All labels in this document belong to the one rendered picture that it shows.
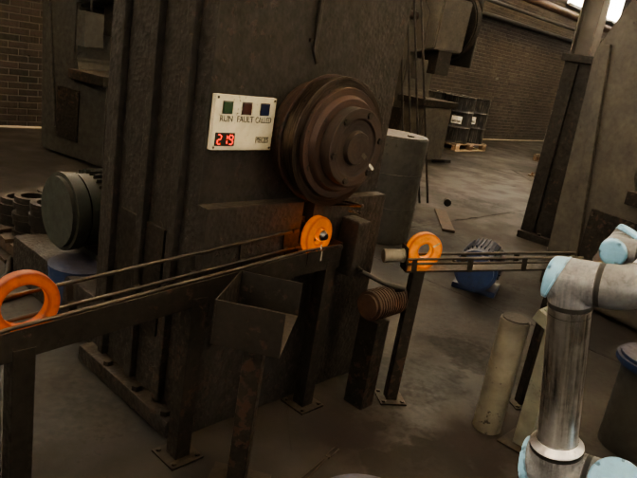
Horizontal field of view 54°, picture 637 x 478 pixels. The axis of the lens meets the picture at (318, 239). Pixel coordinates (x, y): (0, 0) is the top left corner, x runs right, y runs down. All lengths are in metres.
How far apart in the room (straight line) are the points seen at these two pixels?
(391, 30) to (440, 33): 7.46
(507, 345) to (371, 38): 1.34
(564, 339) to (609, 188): 2.93
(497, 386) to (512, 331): 0.25
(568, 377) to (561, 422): 0.14
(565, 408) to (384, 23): 1.57
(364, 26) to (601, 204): 2.63
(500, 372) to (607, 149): 2.35
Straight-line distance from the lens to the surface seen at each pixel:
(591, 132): 4.73
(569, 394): 1.88
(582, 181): 4.74
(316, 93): 2.16
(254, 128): 2.17
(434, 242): 2.63
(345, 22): 2.45
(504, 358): 2.70
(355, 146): 2.22
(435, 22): 10.13
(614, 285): 1.71
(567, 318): 1.77
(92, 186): 3.18
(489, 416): 2.82
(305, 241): 2.33
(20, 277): 1.76
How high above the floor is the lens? 1.42
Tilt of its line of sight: 17 degrees down
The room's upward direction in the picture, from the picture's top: 10 degrees clockwise
